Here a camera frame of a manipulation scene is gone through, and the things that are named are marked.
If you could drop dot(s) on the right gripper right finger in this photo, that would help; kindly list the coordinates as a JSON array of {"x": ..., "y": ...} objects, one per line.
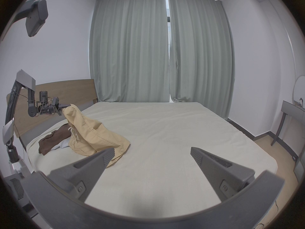
[{"x": 214, "y": 169}]

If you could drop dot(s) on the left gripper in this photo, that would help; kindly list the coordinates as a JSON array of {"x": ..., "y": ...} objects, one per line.
[{"x": 48, "y": 109}]

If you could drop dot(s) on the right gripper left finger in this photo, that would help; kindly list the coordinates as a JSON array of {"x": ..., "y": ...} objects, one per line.
[{"x": 90, "y": 168}]

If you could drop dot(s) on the yellow shorts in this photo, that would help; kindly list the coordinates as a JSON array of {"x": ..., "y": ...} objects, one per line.
[{"x": 95, "y": 135}]

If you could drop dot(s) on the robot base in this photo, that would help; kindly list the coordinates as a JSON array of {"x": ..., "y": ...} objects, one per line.
[{"x": 17, "y": 187}]

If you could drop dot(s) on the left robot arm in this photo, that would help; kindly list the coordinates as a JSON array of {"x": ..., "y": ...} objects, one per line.
[{"x": 26, "y": 79}]

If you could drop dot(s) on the bed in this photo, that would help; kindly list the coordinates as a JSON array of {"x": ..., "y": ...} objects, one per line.
[{"x": 166, "y": 137}]

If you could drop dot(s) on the brown garment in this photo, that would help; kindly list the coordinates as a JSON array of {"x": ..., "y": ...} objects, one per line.
[{"x": 53, "y": 138}]

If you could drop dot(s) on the white garment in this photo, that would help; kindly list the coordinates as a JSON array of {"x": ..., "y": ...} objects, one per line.
[{"x": 61, "y": 144}]

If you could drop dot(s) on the grey side table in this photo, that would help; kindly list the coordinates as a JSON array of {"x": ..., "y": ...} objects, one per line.
[{"x": 289, "y": 111}]

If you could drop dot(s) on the grey-green curtain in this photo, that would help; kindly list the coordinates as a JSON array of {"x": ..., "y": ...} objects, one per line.
[
  {"x": 200, "y": 51},
  {"x": 128, "y": 46}
]

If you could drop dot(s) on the round mirror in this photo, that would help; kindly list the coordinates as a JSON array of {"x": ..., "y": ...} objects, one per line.
[{"x": 299, "y": 87}]

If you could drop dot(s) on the window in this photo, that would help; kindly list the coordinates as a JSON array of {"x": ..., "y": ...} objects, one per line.
[{"x": 168, "y": 20}]

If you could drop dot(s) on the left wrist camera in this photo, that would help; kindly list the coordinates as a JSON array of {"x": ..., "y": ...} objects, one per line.
[{"x": 43, "y": 96}]

